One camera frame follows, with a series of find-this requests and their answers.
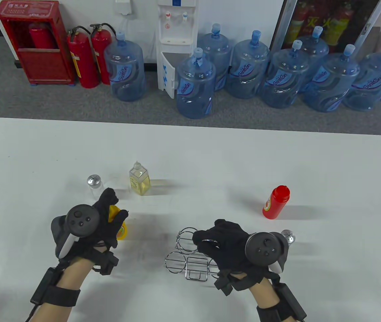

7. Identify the glass salt seasoning bottle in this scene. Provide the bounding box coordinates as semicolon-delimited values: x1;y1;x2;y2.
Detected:
87;174;103;199

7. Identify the person's right forearm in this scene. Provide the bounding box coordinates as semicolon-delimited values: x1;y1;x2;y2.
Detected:
248;277;279;308

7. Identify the glass pepper seasoning bottle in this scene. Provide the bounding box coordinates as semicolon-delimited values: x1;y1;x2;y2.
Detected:
280;229;296;245

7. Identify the white water dispenser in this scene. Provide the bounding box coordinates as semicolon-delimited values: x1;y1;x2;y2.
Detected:
156;0;200;99

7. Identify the person's left forearm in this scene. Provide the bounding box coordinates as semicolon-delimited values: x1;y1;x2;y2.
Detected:
31;258;93;322

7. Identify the black right hand controller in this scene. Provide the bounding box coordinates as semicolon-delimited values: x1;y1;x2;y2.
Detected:
245;231;290;273

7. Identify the row of blue water jugs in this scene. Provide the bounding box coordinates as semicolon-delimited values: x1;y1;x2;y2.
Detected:
103;23;381;120

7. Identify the person's left hand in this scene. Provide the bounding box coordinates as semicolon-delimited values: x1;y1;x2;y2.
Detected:
59;187;130;276

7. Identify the black right wrist strap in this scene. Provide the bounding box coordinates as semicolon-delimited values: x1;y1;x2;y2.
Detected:
256;283;308;322

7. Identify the yellow mustard seasoning bottle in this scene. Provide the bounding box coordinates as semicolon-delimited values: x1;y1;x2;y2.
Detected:
107;204;129;240

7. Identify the red fire extinguisher cabinet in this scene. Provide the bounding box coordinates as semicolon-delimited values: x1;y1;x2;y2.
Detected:
0;0;77;86

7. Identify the chrome wire seasoning rack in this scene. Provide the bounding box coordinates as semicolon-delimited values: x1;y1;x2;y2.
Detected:
164;227;222;282

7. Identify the red ketchup seasoning bottle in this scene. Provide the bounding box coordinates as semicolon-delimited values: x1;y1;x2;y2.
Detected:
262;185;291;220

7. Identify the clear oil seasoning bottle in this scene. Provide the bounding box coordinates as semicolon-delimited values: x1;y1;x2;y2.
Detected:
129;161;151;196

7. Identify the red fire extinguisher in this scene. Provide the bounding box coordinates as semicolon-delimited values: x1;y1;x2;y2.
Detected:
28;22;57;50
89;22;116;85
66;26;100;89

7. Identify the glass door panel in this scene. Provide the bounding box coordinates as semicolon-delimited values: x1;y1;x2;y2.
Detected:
270;0;381;56

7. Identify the white wall box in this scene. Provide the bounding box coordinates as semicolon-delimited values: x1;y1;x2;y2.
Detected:
115;0;133;16

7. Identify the person's right hand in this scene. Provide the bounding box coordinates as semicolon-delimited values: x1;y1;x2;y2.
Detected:
192;219;280;296

